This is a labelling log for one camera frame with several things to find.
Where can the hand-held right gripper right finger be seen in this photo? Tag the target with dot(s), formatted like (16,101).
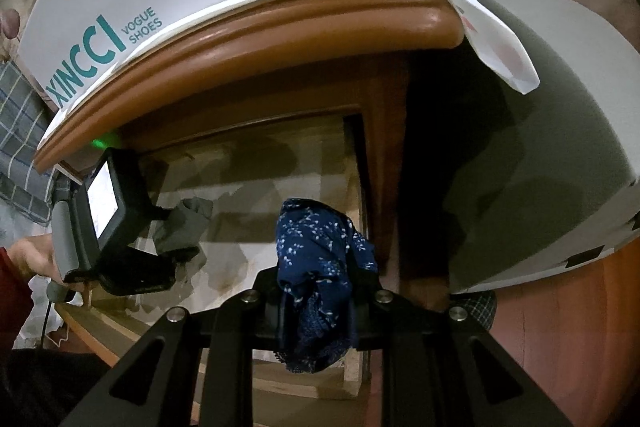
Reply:
(365,307)

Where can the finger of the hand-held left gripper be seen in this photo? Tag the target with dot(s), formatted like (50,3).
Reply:
(171,212)
(170,254)

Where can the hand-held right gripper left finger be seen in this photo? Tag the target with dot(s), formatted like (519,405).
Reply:
(265,307)

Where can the grey underwear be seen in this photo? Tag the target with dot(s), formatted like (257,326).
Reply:
(187,217)

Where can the dark blue floral underwear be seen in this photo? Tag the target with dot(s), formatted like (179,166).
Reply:
(310,257)

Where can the person's left hand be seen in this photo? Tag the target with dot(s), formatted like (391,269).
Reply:
(35,257)

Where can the dark plaid cloth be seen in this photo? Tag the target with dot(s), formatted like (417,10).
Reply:
(475,309)

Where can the grey plaid cloth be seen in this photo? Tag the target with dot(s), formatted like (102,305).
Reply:
(20,132)

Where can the wooden nightstand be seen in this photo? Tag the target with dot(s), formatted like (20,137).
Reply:
(300,32)

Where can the pale grey cabinet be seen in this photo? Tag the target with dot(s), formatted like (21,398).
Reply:
(550,132)

